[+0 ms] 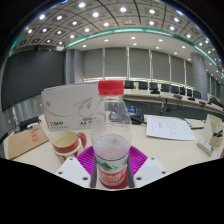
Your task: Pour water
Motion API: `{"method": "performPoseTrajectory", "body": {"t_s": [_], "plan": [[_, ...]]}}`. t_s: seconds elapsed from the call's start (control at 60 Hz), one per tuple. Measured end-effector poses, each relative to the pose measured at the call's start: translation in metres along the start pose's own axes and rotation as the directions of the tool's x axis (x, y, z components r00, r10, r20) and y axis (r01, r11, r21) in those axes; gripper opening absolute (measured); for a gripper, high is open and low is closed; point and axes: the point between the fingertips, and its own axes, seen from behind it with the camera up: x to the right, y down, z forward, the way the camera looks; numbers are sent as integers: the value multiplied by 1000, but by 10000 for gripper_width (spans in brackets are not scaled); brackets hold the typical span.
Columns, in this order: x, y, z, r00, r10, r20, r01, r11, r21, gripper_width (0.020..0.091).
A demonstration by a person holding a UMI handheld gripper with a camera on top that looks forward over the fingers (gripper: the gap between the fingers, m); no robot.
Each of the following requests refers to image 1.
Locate red flower-print mug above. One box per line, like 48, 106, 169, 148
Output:
50, 130, 88, 164

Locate white remote control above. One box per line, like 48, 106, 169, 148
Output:
197, 138, 215, 157

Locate brown kraft paper envelope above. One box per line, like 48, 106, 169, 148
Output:
6, 125, 50, 161

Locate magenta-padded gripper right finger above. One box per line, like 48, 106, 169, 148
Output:
127, 145, 169, 189

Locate row of black office chairs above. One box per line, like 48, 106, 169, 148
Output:
123, 79, 221, 102

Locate recessed ceiling lights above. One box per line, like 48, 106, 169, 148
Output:
19, 1, 218, 64

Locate white copy paper carton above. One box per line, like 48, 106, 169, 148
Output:
40, 82, 108, 132

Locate white printed paper sheet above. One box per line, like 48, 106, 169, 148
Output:
145, 114, 197, 142

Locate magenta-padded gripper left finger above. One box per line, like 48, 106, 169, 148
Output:
54, 145, 98, 189

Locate open white cardboard box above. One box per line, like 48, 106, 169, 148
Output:
202, 113, 224, 148

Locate clear red-capped water bottle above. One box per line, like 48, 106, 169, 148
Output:
90, 79, 133, 190

